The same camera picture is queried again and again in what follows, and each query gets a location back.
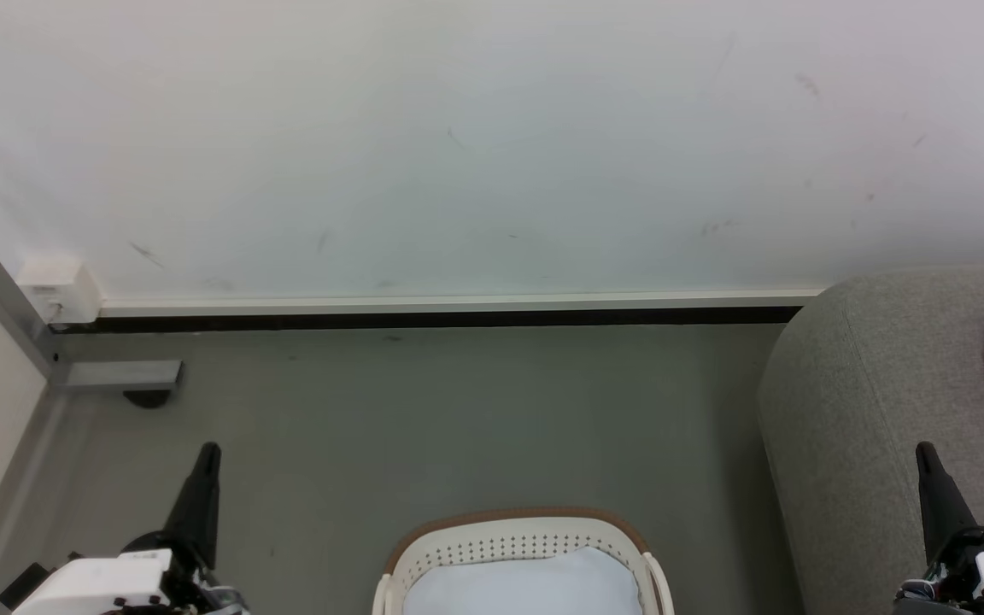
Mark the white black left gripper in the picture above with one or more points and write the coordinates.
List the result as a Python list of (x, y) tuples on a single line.
[(108, 581)]

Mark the white laundry basket brown rim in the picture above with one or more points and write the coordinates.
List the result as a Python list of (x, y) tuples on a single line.
[(526, 538)]

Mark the white wall outlet box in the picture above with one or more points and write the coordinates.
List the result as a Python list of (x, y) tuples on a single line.
[(61, 286)]

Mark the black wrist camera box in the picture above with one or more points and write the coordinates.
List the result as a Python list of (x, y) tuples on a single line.
[(24, 586)]

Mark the grey fabric sofa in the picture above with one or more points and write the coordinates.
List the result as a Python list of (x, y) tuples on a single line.
[(868, 384)]

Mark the grey metal frame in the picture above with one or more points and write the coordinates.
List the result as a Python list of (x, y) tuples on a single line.
[(116, 374)]

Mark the pale blue cloth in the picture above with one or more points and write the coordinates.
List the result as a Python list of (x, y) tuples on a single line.
[(526, 589)]

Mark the white black wall baseboard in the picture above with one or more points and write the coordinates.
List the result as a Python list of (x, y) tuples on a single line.
[(458, 312)]

